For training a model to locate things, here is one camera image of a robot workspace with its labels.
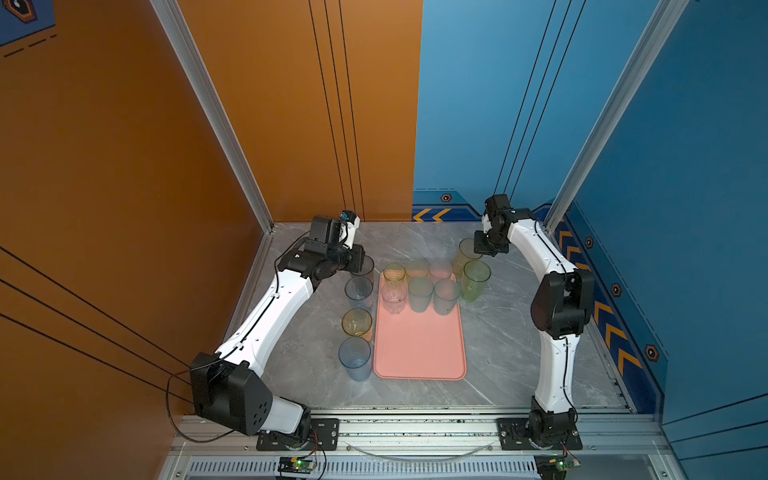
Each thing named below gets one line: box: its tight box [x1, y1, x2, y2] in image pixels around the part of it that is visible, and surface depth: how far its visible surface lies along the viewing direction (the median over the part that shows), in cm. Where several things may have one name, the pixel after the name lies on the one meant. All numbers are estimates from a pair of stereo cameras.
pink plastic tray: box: [374, 272, 467, 381], surface depth 89 cm
